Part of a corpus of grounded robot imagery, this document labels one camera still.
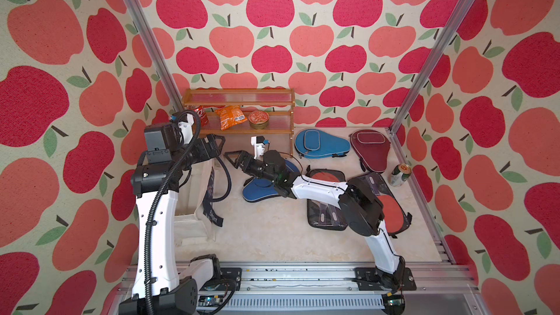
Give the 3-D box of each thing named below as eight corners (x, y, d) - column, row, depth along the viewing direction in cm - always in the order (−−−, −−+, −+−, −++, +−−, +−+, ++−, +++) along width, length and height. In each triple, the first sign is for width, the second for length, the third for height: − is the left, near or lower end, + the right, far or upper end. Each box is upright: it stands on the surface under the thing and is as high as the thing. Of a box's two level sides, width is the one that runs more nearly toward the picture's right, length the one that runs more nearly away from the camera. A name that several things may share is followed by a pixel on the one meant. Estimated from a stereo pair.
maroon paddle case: (360, 172, 103) (361, 169, 101) (349, 133, 120) (350, 130, 118) (399, 172, 103) (401, 169, 101) (382, 133, 120) (384, 130, 118)
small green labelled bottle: (390, 187, 98) (399, 175, 91) (385, 175, 102) (394, 163, 94) (403, 187, 98) (414, 175, 91) (399, 175, 102) (408, 163, 94)
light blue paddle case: (295, 158, 110) (296, 154, 107) (294, 133, 121) (294, 128, 118) (350, 158, 110) (352, 154, 107) (343, 133, 121) (345, 128, 118)
